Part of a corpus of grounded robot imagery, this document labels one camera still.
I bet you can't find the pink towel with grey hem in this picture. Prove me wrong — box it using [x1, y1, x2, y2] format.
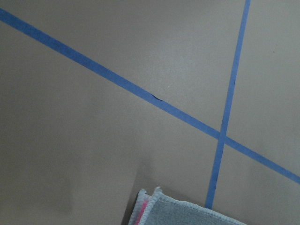
[128, 187, 243, 225]

